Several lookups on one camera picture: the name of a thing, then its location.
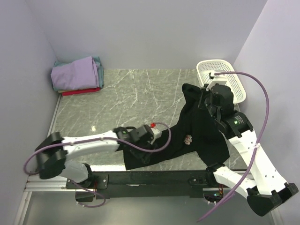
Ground black floral print t shirt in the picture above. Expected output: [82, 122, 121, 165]
[123, 83, 230, 170]

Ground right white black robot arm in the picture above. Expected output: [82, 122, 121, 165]
[199, 84, 299, 216]

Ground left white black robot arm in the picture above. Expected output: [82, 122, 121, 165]
[36, 125, 162, 188]

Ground white perforated plastic basket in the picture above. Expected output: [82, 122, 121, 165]
[196, 59, 246, 111]

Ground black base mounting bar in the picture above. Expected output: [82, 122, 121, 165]
[65, 169, 237, 203]

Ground folded teal t shirt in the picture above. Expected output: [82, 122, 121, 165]
[52, 55, 105, 91]

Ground folded lilac t shirt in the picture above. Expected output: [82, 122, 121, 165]
[50, 55, 100, 91]

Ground folded red t shirt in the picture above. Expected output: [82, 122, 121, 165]
[61, 87, 101, 96]

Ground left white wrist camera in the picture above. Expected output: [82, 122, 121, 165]
[150, 123, 162, 144]

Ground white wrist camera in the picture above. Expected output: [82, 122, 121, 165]
[206, 70, 227, 91]
[150, 123, 162, 144]

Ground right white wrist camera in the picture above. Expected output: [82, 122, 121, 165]
[206, 70, 227, 91]

